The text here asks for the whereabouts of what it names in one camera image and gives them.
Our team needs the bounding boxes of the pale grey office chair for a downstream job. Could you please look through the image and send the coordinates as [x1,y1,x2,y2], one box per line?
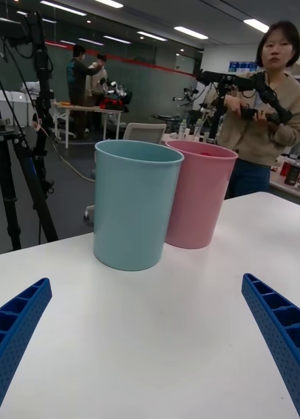
[122,122,168,145]

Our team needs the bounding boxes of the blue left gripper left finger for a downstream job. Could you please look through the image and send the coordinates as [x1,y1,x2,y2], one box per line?
[0,277,53,419]

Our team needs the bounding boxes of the person's left hand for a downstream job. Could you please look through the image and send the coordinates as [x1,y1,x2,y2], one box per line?
[253,109,272,123]

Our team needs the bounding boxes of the white and black robot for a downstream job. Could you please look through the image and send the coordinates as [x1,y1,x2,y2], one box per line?
[102,78,134,105]

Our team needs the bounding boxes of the person in dark top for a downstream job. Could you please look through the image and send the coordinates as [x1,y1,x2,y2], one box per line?
[66,44,92,138]

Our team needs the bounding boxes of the dark drink can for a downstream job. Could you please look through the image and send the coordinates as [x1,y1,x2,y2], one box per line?
[284,159,300,187]

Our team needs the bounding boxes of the pink plastic bin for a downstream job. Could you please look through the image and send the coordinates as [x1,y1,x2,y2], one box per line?
[164,139,239,250]

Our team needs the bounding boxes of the person in pale top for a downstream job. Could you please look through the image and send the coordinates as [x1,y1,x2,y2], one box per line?
[86,54,109,132]

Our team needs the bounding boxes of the black tripod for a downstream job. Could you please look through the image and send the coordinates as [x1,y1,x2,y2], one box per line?
[0,65,60,252]

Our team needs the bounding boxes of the pale blue plastic bin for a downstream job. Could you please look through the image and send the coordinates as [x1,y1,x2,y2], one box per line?
[92,139,185,272]

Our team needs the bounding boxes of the black teleoperation arm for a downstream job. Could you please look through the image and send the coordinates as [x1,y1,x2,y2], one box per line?
[197,69,294,145]

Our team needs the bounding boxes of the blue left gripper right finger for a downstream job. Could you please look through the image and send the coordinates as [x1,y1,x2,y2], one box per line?
[241,273,300,419]

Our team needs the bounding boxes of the white folding table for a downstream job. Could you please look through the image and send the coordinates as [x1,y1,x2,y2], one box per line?
[51,101,124,150]

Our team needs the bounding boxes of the red and black equipment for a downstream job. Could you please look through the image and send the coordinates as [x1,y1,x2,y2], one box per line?
[100,97,130,114]

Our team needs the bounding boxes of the black equipment stand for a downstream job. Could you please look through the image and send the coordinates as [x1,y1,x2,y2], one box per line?
[0,11,56,197]

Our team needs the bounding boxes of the pale floor cable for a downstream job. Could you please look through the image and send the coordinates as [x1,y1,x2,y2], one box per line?
[51,140,96,183]

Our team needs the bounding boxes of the person's right hand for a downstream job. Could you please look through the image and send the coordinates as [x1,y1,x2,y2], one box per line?
[223,94,244,116]

